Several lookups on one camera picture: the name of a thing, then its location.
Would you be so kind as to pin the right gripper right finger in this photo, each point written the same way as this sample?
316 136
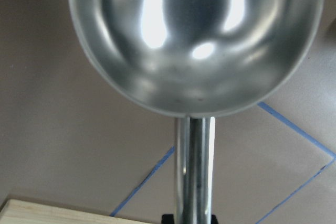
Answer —
214 219

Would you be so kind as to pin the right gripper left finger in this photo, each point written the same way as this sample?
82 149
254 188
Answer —
167 219

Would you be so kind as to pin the metal ice scoop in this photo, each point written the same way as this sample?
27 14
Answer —
195 60

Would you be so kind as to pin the wooden cutting board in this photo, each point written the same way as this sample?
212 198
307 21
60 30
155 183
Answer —
18 211

